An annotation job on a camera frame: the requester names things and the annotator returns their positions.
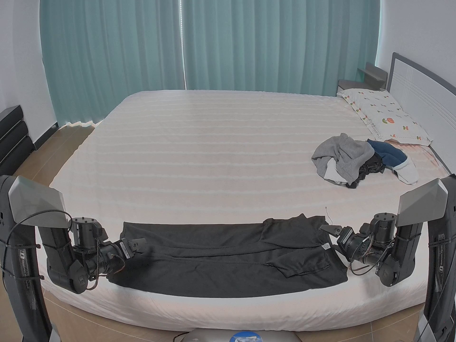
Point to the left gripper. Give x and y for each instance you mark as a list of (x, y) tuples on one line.
[(112, 258)]

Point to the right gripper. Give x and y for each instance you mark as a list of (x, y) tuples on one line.
[(356, 248)]

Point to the black T-shirt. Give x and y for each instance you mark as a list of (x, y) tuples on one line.
[(213, 262)]

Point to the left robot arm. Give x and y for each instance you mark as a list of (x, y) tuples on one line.
[(21, 280)]

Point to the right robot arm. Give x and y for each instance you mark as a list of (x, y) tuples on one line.
[(441, 262)]

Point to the black crinkled garment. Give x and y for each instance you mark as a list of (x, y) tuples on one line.
[(372, 166)]

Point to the white fleecy garment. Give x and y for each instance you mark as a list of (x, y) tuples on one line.
[(408, 172)]

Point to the grey garment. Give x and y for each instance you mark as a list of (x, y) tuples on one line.
[(351, 151)]

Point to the dark blue garment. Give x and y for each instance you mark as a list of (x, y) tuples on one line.
[(390, 155)]

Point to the white printed pillow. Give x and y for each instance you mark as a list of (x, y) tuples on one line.
[(384, 116)]

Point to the bed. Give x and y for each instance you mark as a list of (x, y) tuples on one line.
[(213, 155)]

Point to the black chest of drawers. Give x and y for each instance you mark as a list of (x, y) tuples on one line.
[(14, 137)]

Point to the grey bedside table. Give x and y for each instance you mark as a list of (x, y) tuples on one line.
[(351, 84)]

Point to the blue-green curtain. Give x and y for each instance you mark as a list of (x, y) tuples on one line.
[(278, 34), (107, 48)]

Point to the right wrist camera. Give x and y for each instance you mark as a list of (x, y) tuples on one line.
[(365, 228)]

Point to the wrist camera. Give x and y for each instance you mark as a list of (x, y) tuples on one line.
[(102, 234), (365, 228)]

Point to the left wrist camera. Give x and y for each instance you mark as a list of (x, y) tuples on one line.
[(102, 234)]

